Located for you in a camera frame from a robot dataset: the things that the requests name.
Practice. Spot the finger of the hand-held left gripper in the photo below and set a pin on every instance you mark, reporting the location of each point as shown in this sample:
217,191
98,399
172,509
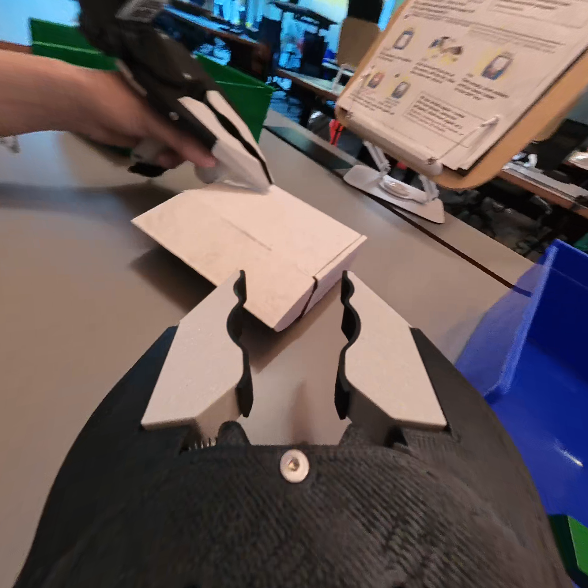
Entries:
234,119
229,156

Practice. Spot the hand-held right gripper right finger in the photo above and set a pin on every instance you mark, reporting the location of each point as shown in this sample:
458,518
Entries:
395,376

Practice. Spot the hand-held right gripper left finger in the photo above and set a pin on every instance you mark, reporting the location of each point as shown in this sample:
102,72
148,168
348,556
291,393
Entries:
193,376

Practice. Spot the green plastic bin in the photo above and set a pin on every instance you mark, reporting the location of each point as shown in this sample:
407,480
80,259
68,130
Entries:
243,96

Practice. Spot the white cardboard mailer box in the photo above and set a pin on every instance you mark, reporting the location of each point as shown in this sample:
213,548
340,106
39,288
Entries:
257,239

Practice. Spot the blue plastic bin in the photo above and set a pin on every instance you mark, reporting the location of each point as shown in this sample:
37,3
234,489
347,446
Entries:
542,367

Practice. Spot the person's left forearm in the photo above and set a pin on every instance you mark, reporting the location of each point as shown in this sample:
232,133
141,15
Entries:
36,92

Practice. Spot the person's left hand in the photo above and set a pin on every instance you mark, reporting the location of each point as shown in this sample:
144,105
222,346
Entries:
115,110

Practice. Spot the red object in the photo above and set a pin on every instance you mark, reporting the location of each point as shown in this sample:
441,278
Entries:
336,131

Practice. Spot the brown and black board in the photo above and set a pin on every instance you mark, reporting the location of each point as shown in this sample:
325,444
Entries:
358,41

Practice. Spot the wooden display board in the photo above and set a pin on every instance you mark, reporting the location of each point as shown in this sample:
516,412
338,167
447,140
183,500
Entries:
528,142

